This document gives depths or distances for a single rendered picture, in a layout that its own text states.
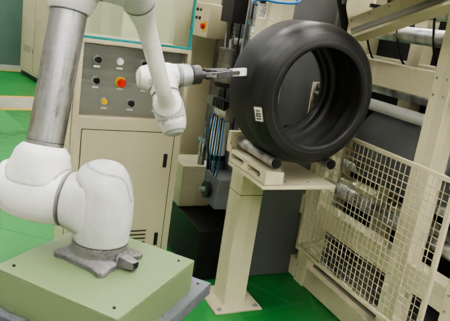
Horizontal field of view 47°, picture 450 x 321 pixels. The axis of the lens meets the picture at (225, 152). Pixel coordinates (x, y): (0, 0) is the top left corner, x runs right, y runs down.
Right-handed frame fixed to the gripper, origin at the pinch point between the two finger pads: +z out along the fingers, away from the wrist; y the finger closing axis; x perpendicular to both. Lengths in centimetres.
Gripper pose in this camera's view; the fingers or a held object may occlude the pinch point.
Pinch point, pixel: (238, 72)
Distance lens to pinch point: 211.6
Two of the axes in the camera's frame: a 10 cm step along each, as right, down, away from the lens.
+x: -0.1, 9.5, 3.0
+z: 9.1, -1.1, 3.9
